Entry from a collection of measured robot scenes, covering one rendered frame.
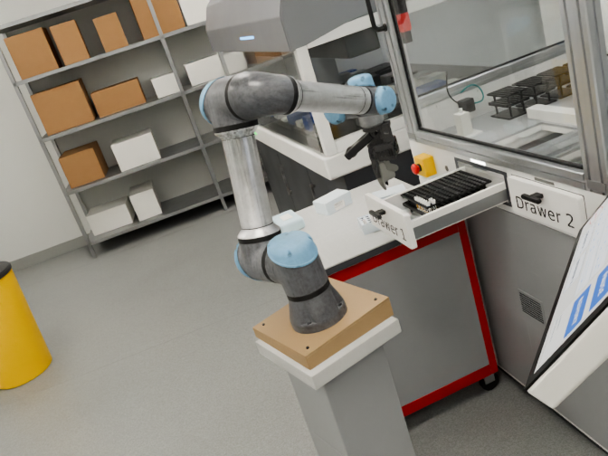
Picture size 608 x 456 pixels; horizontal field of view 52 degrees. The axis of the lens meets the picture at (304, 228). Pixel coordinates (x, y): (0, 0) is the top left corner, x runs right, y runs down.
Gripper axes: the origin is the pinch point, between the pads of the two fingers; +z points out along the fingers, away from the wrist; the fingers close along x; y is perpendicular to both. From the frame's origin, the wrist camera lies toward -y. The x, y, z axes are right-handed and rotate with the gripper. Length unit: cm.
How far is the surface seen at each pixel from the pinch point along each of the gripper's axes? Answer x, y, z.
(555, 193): -27, 50, 1
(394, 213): -20.8, 6.5, 1.7
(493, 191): -7.6, 33.5, 5.9
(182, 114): 317, -255, 18
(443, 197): -10.4, 19.5, 3.9
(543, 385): -108, 45, -7
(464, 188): -5.6, 25.3, 4.2
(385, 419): -60, 0, 43
